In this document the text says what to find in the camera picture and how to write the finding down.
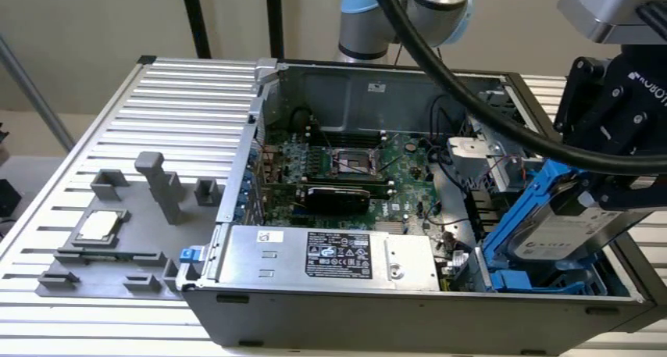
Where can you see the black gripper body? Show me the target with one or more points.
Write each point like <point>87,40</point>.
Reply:
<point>646,99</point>

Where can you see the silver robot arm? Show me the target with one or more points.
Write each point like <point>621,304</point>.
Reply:
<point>365,29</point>

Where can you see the silver metal drive cage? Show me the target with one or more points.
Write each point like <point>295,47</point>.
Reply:
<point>469,150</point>

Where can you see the green motherboard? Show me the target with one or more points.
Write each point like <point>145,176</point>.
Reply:
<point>411,185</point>

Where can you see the CPU socket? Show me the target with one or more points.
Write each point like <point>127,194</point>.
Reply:
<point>354,161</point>

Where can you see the black graphics card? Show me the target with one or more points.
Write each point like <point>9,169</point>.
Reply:
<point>334,202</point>

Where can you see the open black PC case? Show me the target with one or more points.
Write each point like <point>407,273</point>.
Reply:
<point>365,318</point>

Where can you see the black stand pole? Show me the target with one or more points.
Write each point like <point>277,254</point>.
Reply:
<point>195,21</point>
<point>275,21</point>

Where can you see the silver power supply unit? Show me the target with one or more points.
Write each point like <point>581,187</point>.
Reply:
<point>282,263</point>

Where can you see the blue case latch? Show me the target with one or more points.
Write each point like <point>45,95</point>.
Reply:
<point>190,255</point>

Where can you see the grey parts rack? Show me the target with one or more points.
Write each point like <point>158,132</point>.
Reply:
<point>146,255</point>

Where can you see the silver CPU chip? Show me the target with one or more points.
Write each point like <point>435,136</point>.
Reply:
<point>99,226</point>

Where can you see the grey metal pole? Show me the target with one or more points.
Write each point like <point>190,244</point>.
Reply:
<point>37,95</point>

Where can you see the small black box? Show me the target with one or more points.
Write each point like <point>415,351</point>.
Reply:
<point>9,198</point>

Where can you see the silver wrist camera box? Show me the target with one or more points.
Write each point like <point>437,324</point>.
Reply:
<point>599,9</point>

